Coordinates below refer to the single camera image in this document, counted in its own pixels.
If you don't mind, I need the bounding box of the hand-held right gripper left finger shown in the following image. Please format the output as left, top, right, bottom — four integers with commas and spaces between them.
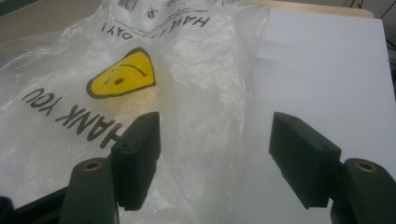
110, 111, 162, 212

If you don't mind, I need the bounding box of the clear plastic bag yellow face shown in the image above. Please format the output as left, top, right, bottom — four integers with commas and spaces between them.
0, 0, 272, 224

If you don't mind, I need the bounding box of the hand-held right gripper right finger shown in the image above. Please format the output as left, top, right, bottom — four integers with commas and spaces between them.
268, 111, 343, 210

